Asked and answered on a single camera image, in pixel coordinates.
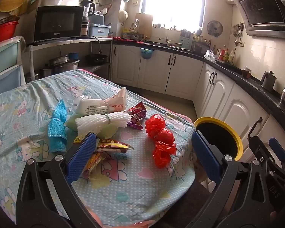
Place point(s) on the red plastic basin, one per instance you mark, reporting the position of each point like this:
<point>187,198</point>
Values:
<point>2,32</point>

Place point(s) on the red plastic bag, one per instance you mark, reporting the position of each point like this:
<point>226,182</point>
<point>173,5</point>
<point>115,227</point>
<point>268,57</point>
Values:
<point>162,142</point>

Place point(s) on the white plastic package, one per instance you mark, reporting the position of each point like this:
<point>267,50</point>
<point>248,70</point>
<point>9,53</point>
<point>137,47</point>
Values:
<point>97,105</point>

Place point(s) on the orange snack wrapper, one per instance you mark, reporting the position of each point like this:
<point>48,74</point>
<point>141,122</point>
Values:
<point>97,161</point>

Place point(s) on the white kitchen cabinets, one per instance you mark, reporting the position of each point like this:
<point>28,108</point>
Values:
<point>156,68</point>

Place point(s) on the pastel plastic drawer cabinet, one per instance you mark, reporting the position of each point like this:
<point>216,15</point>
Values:
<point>4,61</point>

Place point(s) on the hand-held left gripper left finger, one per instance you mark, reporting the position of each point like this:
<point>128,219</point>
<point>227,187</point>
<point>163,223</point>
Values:
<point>82,156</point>

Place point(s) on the white round wall hanger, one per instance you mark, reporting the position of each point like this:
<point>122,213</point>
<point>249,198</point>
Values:
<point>123,15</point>

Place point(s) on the kitchen faucet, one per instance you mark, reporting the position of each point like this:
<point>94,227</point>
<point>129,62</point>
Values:
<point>135,28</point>

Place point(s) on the wall outlet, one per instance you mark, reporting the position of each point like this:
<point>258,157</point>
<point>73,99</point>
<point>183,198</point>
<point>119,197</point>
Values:
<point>241,44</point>

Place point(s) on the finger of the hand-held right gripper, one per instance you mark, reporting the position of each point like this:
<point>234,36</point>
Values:
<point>276,148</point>
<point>260,152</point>

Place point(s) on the red condiment bottles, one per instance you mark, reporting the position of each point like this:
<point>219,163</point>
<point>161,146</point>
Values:
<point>222,53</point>

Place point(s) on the steel kitchen shelf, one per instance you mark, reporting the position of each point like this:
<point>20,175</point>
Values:
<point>68,41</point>

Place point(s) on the blue hanging basket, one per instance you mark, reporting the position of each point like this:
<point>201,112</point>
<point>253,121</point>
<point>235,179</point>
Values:
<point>146,53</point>

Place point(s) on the brown glass jar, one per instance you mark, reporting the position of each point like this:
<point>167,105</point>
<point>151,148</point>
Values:
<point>247,73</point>

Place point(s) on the white foam net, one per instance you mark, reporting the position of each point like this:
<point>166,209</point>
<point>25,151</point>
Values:
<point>97,123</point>

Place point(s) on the black microwave oven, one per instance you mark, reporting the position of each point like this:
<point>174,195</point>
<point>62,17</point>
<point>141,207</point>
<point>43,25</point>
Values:
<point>58,23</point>

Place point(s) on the steel cooking pot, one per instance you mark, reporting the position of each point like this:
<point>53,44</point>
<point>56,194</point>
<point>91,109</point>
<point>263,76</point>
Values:
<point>64,65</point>

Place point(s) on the printed cartoon blanket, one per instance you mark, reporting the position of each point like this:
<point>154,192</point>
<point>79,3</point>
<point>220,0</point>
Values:
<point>26,114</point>

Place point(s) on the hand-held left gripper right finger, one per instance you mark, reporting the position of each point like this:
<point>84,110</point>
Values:
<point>204,156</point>

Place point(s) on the blue scrub cloth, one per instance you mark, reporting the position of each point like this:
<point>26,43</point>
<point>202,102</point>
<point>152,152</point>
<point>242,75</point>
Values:
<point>57,130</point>

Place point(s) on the small wall fan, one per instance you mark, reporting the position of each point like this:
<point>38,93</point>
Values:
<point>215,28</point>

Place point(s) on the hanging kitchen utensils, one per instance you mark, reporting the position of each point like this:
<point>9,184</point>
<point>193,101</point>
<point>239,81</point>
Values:
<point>237,32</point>

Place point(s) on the bright window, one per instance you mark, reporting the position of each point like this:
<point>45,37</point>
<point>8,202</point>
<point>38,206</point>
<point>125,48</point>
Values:
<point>173,0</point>

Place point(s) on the clear oil bottle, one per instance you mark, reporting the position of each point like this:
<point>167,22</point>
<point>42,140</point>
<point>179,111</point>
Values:
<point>232,57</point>

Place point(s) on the black range hood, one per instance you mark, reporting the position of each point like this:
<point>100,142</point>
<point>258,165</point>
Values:
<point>263,7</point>

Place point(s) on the black wok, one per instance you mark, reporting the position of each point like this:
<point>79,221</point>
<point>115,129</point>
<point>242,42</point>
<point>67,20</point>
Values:
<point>96,59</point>

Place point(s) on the wooden cutting board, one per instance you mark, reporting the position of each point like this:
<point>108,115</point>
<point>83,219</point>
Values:
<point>144,23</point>

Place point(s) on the purple snack wrapper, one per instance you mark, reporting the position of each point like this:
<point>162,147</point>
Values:
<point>135,123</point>

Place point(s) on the yellow rimmed black trash bin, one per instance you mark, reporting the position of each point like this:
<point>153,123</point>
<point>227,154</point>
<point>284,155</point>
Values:
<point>223,133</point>

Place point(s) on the blue cup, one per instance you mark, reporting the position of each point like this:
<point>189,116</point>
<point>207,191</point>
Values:
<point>73,55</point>

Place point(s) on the yellow red snack wrapper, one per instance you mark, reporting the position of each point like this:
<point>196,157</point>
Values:
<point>111,144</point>

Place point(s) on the dark red snack wrapper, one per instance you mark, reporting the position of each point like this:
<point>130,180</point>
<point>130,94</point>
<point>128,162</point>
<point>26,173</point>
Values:
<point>137,110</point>

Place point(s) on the teal organizer box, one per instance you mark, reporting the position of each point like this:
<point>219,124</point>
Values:
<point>186,38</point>

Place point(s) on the blue plastic dish bin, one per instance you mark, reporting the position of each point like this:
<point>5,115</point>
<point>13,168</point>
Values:
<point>99,29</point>

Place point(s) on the green cloth bundle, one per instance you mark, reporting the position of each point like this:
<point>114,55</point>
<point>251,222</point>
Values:
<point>108,130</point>

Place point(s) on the crumpled clear plastic bag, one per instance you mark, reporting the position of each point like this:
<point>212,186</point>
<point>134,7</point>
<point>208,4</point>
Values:
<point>209,55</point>

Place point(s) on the black countertop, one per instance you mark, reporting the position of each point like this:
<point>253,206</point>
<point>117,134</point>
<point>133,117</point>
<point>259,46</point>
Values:
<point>251,80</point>

